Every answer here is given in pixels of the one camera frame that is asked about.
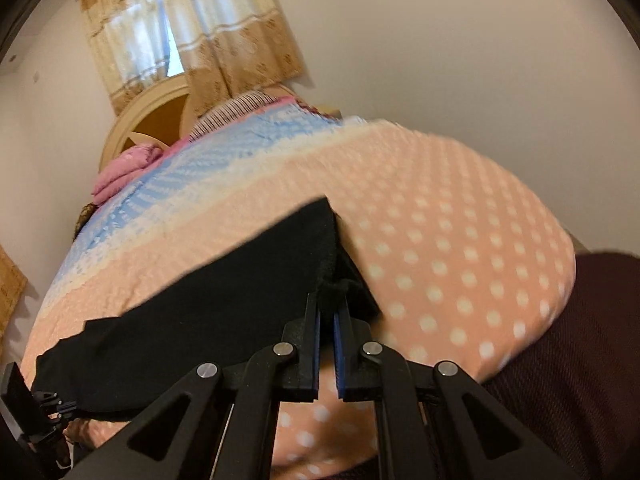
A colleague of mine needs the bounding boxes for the cream arched headboard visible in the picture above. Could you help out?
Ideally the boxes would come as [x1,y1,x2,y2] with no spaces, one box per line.
[98,80,202,171]

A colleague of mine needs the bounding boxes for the polka dot bed blanket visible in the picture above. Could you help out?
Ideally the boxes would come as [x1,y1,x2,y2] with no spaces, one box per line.
[22,97,577,476]

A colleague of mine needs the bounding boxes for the black pants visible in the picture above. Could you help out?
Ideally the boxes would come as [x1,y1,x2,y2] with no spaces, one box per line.
[31,196,386,423]

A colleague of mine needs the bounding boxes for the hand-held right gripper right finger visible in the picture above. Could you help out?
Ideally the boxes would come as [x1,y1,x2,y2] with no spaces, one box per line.
[332,298,582,480]

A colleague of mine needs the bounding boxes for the person's left hand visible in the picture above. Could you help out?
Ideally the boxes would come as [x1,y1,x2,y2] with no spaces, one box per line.
[65,418,101,450]

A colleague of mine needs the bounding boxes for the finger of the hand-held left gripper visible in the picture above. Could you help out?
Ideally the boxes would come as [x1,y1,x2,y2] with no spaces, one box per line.
[34,390,77,417]

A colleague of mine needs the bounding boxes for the person's maroon clothing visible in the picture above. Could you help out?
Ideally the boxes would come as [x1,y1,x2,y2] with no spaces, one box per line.
[475,249,640,480]

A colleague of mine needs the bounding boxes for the striped pillow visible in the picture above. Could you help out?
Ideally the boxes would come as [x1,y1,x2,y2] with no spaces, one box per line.
[187,90,282,139]

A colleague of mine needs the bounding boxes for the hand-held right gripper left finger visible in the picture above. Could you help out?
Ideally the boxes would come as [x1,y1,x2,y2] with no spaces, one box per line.
[66,293,321,480]

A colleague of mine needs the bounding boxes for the dark brown furry object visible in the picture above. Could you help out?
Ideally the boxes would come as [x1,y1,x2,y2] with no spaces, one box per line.
[74,202,102,239]

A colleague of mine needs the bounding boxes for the folded pink blanket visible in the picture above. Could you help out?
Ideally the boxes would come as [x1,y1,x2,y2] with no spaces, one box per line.
[92,142,167,206]

